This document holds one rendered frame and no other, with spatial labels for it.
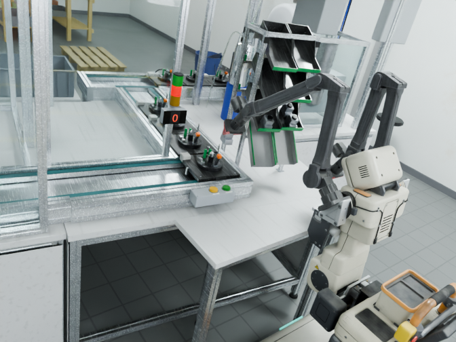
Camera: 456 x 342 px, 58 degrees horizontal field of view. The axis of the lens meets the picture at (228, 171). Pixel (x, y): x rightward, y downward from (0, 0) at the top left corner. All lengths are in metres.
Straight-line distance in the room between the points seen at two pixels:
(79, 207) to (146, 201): 0.29
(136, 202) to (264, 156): 0.76
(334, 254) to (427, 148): 3.55
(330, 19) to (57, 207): 2.20
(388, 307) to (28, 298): 1.48
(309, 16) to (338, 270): 1.89
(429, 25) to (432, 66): 0.44
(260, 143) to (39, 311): 1.34
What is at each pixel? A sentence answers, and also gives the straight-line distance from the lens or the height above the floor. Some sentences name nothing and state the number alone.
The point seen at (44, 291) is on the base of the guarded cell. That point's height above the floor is 0.56.
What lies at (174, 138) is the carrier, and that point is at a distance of 2.37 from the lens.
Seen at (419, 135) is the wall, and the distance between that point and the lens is 5.33.
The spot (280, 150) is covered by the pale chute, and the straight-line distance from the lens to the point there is 2.31.
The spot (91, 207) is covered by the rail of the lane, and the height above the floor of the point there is 0.93.
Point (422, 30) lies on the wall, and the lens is 5.33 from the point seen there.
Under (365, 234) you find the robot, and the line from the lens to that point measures 1.81.
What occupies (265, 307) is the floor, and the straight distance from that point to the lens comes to 2.82.
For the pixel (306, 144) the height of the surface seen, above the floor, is 0.77.
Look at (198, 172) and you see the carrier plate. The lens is 2.06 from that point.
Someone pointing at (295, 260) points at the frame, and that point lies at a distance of 2.90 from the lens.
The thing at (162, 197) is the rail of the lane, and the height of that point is 0.93.
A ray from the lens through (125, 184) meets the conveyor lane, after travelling 2.00.
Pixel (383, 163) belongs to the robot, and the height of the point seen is 1.35.
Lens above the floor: 1.98
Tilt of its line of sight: 28 degrees down
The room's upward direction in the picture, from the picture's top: 12 degrees clockwise
